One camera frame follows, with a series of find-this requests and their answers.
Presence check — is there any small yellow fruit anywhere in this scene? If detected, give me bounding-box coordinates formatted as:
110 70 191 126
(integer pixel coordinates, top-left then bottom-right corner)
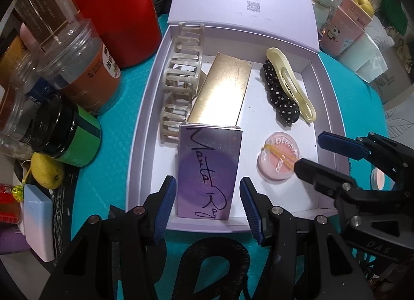
31 152 65 190

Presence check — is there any gold rectangular box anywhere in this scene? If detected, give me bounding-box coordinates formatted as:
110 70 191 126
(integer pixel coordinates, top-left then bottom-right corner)
186 52 253 128

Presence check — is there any pink paper cup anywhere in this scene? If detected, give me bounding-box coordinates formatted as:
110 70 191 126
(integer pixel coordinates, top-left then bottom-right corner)
335 0 372 29

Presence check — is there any pink round object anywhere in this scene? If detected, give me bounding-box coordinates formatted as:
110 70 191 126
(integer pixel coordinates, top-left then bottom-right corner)
19 24 38 51

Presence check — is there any clear jar with brown label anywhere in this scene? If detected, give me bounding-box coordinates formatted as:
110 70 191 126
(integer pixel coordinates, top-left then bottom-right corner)
14 0 81 50

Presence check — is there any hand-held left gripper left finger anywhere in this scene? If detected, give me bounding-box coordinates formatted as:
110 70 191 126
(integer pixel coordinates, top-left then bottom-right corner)
39 175 177 300

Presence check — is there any white bottle with handle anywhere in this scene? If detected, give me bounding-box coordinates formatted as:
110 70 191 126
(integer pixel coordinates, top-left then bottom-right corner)
304 0 338 31

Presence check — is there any red-labelled jar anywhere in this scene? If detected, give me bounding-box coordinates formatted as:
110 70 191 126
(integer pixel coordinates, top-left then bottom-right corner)
0 184 23 224

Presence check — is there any pale yellow hair clip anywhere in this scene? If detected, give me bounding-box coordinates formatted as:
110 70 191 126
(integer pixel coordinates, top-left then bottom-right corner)
266 47 317 123

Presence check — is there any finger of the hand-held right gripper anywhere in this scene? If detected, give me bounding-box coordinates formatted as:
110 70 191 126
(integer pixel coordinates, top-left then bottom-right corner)
317 131 414 191
294 158 406 238

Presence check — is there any green bag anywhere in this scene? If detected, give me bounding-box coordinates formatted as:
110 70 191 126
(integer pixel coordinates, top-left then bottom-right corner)
382 0 408 34

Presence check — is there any pink round compact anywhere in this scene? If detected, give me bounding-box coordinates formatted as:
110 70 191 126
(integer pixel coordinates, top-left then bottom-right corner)
369 166 397 191

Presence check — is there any yellow pear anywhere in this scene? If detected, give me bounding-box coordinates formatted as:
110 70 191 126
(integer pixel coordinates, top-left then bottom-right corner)
352 0 376 16

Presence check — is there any pink panda cup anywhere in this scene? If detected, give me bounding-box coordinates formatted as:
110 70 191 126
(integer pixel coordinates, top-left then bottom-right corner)
320 12 356 58

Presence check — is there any purple packet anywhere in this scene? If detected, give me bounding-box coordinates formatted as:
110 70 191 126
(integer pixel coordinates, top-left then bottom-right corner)
0 226 31 255

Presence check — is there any small clear jar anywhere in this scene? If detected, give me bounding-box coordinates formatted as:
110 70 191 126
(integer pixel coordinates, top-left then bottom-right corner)
11 49 57 107

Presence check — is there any orange jar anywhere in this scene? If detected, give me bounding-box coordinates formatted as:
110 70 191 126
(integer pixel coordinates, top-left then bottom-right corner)
0 36 25 74

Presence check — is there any red plastic canister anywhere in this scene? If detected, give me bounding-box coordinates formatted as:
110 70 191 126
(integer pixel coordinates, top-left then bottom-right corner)
69 0 163 68

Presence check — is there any clear jar with orange-brown contents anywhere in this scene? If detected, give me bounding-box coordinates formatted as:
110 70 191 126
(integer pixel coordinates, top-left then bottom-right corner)
35 17 122 116

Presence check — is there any grey quilted cushion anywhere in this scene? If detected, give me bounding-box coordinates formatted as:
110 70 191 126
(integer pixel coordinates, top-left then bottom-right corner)
372 17 400 51

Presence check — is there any cream hair claw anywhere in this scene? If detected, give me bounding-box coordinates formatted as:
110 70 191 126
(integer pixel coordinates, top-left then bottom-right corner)
158 22 205 145

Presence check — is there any leaf-pattern grey cloth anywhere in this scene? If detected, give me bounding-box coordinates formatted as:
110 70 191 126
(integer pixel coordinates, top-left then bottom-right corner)
383 106 414 145

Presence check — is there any green jar with black lid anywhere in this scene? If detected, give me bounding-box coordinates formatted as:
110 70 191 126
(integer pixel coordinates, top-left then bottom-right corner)
31 93 101 168

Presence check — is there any white tissue roll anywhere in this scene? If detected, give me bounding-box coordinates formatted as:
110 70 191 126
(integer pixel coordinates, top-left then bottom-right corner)
338 33 389 82

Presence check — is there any white rectangular device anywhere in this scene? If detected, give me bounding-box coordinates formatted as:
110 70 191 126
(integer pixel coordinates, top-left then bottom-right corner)
23 184 55 262

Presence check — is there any pink blush compact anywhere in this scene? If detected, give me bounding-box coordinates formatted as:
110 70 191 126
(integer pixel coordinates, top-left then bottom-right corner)
256 131 303 185

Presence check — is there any purple signed box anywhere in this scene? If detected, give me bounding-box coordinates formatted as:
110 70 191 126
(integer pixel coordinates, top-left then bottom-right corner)
177 123 244 220

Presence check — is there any lavender gift box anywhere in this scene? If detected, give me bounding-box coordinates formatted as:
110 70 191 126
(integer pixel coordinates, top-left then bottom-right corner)
125 0 351 233

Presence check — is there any black polka-dot hair clip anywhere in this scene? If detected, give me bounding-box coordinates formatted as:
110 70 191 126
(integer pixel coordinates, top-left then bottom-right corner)
260 48 300 124

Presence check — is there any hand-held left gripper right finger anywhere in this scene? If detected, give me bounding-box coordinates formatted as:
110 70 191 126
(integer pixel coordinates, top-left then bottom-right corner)
239 176 376 300

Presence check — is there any clear jar with dark contents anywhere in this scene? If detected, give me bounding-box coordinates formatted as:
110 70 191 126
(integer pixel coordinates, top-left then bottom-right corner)
0 87 39 160

